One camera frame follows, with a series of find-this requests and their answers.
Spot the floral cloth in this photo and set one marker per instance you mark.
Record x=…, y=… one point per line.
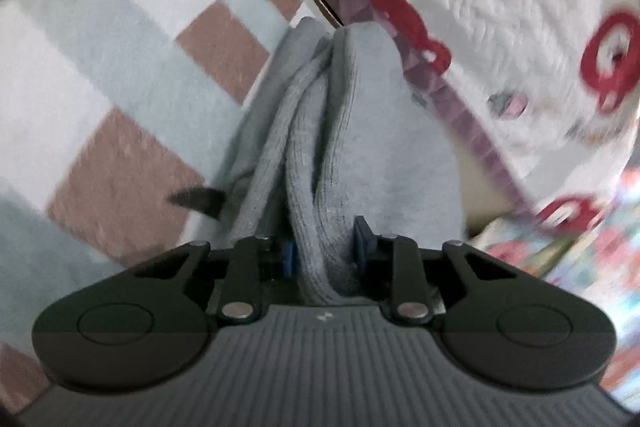
x=575, y=257

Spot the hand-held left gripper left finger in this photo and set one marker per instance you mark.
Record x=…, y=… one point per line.
x=287, y=258

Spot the checkered dog-print rug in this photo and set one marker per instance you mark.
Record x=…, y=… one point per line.
x=100, y=57

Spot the grey knit sweater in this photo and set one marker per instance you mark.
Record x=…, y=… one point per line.
x=380, y=147

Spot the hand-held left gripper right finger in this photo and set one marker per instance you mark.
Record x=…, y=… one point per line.
x=361, y=247

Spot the white bear-print quilt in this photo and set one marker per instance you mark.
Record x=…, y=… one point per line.
x=500, y=32

